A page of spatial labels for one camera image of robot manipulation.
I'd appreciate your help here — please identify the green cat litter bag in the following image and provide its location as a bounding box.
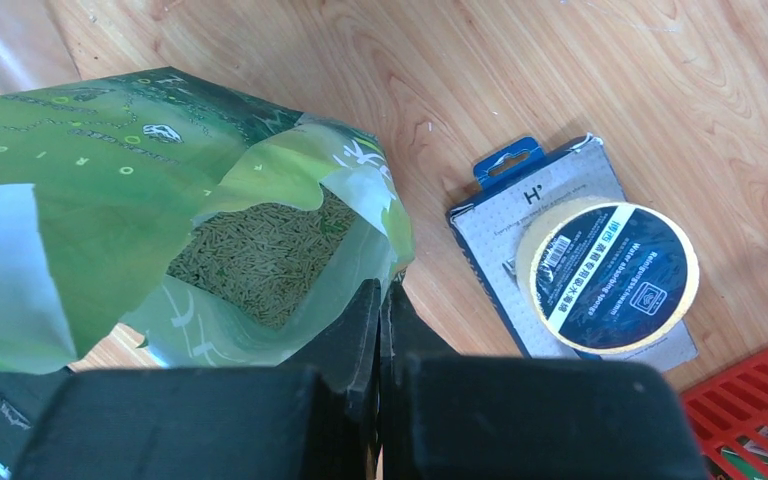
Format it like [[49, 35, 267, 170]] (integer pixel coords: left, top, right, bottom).
[[0, 67, 415, 374]]

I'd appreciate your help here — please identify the red plastic basket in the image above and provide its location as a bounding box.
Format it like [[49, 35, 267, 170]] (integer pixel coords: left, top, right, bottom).
[[680, 349, 768, 479]]

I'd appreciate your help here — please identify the blue white card package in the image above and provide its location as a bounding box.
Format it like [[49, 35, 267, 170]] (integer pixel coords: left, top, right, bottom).
[[448, 134, 700, 372]]

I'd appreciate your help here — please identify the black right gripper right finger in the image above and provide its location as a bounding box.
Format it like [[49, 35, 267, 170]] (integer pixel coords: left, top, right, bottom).
[[380, 284, 707, 479]]

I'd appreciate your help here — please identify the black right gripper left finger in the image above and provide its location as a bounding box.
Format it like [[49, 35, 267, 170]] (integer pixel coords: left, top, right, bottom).
[[12, 280, 381, 479]]

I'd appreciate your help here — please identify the clear plastic scoop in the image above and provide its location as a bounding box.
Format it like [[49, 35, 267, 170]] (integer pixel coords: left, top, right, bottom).
[[0, 0, 81, 93]]

